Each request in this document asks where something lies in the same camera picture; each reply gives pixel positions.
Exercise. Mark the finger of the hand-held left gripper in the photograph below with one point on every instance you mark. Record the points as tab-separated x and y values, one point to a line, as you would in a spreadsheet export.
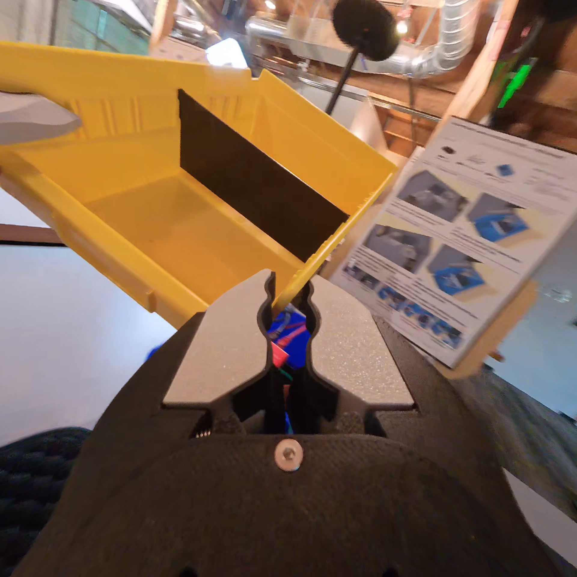
31	118

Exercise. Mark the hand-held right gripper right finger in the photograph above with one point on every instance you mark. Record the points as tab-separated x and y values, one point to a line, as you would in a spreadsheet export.
360	360

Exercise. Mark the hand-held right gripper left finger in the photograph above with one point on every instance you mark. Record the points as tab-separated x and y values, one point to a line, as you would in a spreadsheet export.
221	356

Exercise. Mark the red ethernet splitter box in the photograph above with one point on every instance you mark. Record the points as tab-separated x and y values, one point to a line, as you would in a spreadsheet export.
279	356

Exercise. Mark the blue plastic bin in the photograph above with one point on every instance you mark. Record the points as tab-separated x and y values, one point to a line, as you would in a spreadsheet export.
297	351

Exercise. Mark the yellow plastic bin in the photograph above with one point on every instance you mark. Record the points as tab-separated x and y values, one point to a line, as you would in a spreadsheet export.
157	225

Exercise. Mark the white side table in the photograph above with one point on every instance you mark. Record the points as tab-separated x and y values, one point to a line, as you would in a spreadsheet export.
22	216

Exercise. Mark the printed instruction sheet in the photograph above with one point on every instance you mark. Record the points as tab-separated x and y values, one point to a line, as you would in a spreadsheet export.
450	234

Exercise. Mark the studio light panel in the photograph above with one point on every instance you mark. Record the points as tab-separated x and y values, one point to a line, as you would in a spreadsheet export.
225	53

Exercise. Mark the black quilted wrist rest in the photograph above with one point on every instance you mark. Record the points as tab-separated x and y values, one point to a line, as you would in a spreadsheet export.
31	487

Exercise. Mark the green exit sign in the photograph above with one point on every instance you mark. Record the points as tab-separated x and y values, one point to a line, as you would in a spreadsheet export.
514	85

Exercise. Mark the black floor lamp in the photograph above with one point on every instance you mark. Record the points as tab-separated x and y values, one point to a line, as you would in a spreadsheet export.
365	27

